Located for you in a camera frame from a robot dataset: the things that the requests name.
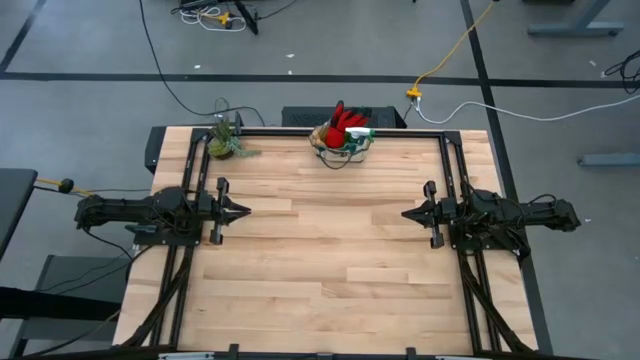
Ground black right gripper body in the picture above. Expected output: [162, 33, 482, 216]
[423, 180, 459, 250]

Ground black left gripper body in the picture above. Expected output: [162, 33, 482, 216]
[199, 177, 232, 246]

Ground beige canvas gardening bag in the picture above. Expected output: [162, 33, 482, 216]
[308, 117, 376, 170]

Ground green spray bottle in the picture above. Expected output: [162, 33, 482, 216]
[344, 125, 377, 154]

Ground red and black gardening gloves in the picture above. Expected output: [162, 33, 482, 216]
[324, 99, 371, 150]

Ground potted succulent plant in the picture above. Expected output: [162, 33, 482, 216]
[207, 113, 262, 161]

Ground black box behind table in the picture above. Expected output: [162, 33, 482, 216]
[281, 105, 407, 129]

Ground grey desk foot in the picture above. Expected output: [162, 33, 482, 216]
[527, 0, 626, 37]
[578, 152, 640, 167]

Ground black stand leg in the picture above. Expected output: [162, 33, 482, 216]
[232, 0, 260, 36]

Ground black beam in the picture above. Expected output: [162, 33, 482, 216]
[0, 285, 122, 321]

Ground black metal table frame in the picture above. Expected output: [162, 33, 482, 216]
[119, 127, 539, 359]

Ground white floor cable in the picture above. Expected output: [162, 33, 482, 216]
[413, 93, 640, 125]

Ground yellow extension cable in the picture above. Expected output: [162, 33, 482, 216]
[405, 0, 497, 100]

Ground yellow cable with black plug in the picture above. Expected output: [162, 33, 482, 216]
[34, 177, 96, 197]

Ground black floor cable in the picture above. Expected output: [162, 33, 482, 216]
[137, 0, 267, 127]

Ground white cable coil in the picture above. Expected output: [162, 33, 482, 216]
[178, 5, 248, 33]

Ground black cable coil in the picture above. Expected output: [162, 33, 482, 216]
[603, 48, 640, 95]

